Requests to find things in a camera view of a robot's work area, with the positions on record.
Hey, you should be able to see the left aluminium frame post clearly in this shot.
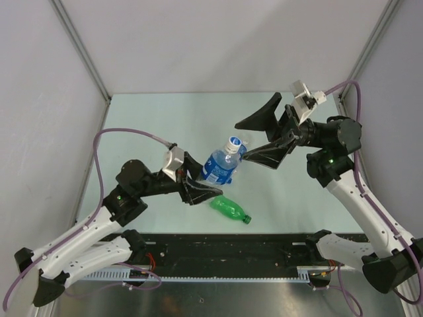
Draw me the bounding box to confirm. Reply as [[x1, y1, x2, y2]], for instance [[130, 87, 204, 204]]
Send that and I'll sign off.
[[48, 0, 112, 104]]

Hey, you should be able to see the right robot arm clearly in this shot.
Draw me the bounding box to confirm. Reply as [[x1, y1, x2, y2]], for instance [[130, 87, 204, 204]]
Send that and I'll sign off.
[[235, 91, 422, 293]]

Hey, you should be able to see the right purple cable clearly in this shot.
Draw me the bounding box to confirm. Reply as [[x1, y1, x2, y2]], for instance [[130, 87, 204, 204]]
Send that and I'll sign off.
[[325, 80, 423, 304]]

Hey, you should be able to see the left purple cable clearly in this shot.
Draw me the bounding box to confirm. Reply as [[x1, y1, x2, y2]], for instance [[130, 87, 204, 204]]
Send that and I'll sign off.
[[2, 129, 176, 308]]

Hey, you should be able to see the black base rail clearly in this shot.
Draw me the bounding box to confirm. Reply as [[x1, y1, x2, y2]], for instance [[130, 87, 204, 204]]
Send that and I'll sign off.
[[95, 232, 346, 279]]

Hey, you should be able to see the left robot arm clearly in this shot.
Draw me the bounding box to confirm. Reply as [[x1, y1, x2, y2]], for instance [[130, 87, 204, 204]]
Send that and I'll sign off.
[[15, 147, 223, 307]]

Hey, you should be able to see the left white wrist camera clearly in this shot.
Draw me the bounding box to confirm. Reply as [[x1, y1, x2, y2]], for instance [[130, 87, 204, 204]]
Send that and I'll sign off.
[[161, 146, 184, 182]]

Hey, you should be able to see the blue label bottle white cap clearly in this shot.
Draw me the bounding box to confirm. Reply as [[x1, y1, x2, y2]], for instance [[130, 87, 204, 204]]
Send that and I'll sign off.
[[201, 136, 247, 185]]

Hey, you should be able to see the aluminium frame post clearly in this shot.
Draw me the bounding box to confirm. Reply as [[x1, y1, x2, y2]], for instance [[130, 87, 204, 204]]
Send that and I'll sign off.
[[48, 0, 112, 104], [348, 0, 404, 81]]

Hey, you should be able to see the purple cable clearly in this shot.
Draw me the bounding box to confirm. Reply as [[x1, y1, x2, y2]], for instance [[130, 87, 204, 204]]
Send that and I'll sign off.
[[2, 129, 176, 308], [325, 80, 423, 304]]

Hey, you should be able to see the grey slotted cable duct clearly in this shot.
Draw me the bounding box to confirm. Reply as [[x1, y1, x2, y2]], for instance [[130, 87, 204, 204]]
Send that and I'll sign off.
[[82, 267, 322, 283]]

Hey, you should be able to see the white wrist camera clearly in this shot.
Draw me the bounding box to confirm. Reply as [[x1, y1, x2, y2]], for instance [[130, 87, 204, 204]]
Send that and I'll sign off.
[[161, 146, 184, 182], [290, 80, 327, 125]]

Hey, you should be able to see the right aluminium frame post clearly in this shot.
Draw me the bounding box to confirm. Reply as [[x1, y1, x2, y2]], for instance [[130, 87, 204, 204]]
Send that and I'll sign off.
[[348, 0, 404, 81]]

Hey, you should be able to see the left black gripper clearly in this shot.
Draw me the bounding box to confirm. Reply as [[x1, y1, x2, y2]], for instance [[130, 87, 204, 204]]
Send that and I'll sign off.
[[137, 151, 223, 204]]

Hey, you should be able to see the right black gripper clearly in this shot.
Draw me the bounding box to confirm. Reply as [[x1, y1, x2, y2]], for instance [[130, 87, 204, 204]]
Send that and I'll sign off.
[[235, 92, 327, 168]]

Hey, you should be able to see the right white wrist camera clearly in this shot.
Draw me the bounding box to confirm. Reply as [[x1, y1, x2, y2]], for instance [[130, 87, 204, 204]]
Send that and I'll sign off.
[[290, 80, 327, 125]]

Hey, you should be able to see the green plastic bottle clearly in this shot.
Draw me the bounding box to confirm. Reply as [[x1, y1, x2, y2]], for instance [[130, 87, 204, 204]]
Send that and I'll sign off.
[[209, 195, 251, 225]]

